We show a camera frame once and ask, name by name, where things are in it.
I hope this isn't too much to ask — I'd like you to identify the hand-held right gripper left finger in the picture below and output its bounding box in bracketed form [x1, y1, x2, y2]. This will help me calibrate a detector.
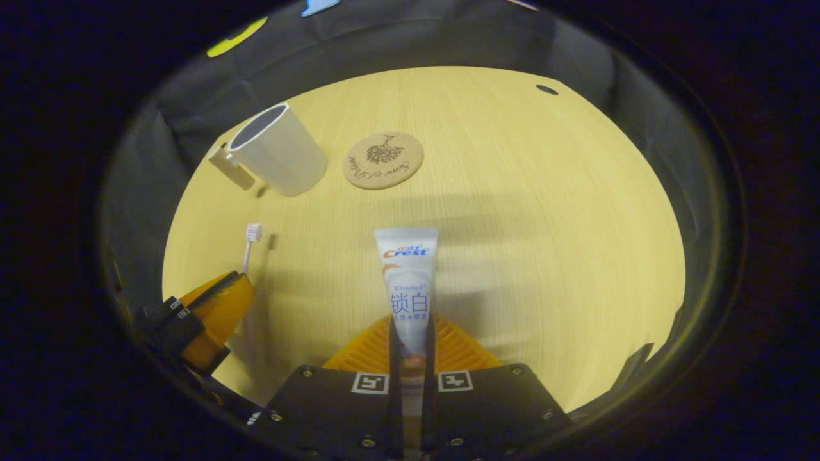
[266, 317, 404, 458]

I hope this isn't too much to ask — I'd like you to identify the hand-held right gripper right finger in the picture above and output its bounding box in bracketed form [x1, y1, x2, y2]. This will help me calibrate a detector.
[423, 317, 571, 458]

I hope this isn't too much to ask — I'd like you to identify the pale pink toothbrush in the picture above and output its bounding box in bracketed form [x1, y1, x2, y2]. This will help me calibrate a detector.
[240, 223, 263, 276]

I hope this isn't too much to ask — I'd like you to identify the white toothpaste tube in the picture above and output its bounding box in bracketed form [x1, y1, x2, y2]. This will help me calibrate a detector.
[373, 227, 440, 455]

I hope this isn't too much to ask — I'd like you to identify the white cup with wooden handle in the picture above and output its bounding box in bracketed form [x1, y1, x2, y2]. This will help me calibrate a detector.
[206, 102, 329, 197]

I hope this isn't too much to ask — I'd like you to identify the round cork coaster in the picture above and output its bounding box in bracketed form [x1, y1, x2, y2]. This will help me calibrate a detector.
[343, 132, 425, 190]

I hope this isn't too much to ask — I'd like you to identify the wooden desktop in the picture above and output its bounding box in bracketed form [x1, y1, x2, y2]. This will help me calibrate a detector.
[161, 66, 686, 414]

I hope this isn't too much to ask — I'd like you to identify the black backdrop cloth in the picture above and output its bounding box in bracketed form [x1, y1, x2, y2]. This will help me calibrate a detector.
[99, 0, 731, 423]

